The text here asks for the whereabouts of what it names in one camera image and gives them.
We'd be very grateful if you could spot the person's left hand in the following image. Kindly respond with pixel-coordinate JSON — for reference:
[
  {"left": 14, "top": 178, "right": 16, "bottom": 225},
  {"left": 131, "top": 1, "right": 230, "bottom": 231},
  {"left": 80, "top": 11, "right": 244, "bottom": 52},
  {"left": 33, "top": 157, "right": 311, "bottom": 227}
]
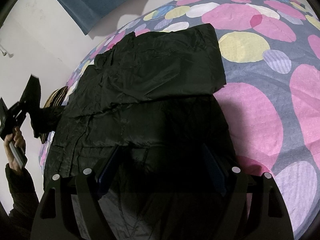
[{"left": 3, "top": 126, "right": 26, "bottom": 166}]

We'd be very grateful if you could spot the black jacket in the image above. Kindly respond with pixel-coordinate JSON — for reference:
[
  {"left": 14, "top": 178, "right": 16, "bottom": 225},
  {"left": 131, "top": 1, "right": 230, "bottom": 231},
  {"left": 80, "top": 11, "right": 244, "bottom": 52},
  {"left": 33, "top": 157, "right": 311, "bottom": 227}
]
[{"left": 30, "top": 23, "right": 241, "bottom": 240}]

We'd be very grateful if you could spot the blue curtain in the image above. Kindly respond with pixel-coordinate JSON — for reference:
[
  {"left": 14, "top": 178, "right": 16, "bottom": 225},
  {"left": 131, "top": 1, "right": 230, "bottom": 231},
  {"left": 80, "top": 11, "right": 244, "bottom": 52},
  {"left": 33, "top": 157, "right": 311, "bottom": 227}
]
[{"left": 37, "top": 0, "right": 173, "bottom": 36}]

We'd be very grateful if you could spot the wall hook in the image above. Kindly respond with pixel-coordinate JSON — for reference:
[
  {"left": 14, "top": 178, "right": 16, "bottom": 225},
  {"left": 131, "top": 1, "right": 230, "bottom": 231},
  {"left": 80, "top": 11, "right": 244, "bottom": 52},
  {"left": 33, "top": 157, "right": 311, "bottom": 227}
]
[{"left": 0, "top": 43, "right": 13, "bottom": 57}]

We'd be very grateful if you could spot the polka dot bed sheet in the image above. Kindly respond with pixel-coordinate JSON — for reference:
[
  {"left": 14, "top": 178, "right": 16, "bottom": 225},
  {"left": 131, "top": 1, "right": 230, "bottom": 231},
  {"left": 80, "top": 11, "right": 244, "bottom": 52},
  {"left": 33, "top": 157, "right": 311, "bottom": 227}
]
[{"left": 39, "top": 0, "right": 320, "bottom": 240}]

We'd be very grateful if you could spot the brown striped pillow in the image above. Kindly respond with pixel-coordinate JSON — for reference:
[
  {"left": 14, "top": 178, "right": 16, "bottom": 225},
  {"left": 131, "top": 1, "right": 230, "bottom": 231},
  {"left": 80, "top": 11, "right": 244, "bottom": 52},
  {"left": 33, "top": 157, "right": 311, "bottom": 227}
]
[{"left": 41, "top": 86, "right": 69, "bottom": 145}]

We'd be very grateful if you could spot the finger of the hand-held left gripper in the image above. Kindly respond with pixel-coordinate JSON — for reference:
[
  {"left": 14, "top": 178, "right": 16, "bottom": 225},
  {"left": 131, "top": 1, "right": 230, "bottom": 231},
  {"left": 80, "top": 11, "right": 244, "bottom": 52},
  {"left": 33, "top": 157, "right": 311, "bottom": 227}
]
[{"left": 18, "top": 74, "right": 42, "bottom": 117}]

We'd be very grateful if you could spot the person's left forearm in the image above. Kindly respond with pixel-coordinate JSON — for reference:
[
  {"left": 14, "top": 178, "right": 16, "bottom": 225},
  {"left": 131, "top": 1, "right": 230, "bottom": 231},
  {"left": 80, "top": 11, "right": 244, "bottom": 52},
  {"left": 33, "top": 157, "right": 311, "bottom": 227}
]
[{"left": 5, "top": 163, "right": 42, "bottom": 222}]

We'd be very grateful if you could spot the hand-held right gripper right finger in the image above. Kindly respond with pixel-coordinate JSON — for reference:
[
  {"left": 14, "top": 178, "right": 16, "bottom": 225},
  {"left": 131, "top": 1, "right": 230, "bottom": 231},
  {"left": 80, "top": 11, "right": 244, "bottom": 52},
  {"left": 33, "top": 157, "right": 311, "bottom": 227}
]
[{"left": 201, "top": 143, "right": 295, "bottom": 240}]

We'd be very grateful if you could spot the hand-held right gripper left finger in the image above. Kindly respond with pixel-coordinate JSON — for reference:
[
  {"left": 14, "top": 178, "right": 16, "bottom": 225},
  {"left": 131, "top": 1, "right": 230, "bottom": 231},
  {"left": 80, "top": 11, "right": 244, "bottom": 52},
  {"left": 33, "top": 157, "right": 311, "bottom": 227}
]
[{"left": 29, "top": 145, "right": 121, "bottom": 240}]

